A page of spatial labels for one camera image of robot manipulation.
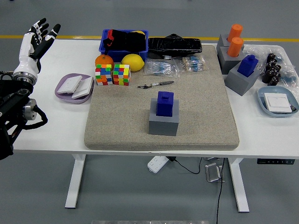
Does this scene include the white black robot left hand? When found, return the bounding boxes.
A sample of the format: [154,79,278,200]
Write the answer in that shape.
[13,18,62,80]

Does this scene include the blue square seal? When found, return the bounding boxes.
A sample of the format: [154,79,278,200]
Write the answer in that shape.
[156,91,175,117]
[237,55,259,77]

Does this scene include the grey square seal holder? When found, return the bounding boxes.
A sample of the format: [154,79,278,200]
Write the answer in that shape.
[148,98,179,137]
[224,61,261,96]

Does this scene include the grey round-hole seal holder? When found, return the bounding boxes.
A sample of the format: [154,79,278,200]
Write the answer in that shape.
[217,45,245,75]
[216,34,245,56]

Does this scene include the orange cylinder seal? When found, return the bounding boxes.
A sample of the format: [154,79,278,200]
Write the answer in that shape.
[227,23,243,42]
[227,36,244,58]

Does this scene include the purple plastic tray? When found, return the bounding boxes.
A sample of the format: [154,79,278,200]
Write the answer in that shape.
[54,73,95,105]

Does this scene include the multicolour puzzle cube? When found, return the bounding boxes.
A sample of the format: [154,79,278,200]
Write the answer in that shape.
[94,64,113,86]
[113,64,130,86]

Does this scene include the orange fruit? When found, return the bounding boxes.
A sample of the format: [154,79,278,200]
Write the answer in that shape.
[94,54,114,68]

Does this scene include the blue plastic bin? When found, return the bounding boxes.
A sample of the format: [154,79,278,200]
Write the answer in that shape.
[98,29,149,62]

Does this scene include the yellow lemon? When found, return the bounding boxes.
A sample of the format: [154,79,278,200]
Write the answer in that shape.
[121,53,145,72]

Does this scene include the black cloth bag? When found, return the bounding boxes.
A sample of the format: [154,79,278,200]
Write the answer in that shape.
[102,29,147,52]

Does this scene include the white table leg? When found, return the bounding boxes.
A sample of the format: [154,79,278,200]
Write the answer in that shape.
[228,157,250,213]
[64,154,86,209]

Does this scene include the clear bag of blue resistors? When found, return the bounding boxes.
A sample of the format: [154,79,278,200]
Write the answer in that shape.
[143,58,181,78]

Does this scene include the small metal hand tool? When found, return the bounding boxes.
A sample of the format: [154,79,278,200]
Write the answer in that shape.
[137,80,175,90]

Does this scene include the black plastic-wrapped long object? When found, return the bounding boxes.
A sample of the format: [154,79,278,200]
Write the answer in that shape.
[148,33,203,56]

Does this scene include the white power strip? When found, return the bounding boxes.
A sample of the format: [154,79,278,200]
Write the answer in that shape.
[147,155,169,174]

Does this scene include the clear bag of brown resistors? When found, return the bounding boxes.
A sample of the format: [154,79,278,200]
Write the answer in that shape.
[174,56,206,73]

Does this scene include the grey-brown table mat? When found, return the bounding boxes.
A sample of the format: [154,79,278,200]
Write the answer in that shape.
[84,44,240,151]

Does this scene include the clear plastic bag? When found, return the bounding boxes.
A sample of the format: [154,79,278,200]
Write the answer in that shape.
[242,44,269,61]

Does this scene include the light blue plastic tray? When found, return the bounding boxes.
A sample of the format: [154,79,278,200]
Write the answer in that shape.
[256,85,299,118]

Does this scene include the clear bag of black capacitors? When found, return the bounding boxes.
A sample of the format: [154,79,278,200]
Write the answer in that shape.
[256,45,295,87]

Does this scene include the clear bag of blue parts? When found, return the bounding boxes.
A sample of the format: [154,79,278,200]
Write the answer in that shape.
[279,66,299,88]

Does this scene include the black table control panel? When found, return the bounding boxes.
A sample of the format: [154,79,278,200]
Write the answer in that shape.
[256,158,295,165]

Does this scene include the white wall switch panel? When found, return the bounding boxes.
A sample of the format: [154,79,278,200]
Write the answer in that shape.
[263,92,294,114]
[57,75,83,95]
[71,77,95,100]

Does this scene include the black power cable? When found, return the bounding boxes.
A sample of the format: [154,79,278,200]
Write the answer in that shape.
[174,157,202,175]

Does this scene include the silver metal bracket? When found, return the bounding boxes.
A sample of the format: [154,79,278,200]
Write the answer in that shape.
[205,162,226,183]

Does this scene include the long black floor cable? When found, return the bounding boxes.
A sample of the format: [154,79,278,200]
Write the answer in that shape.
[215,158,225,224]

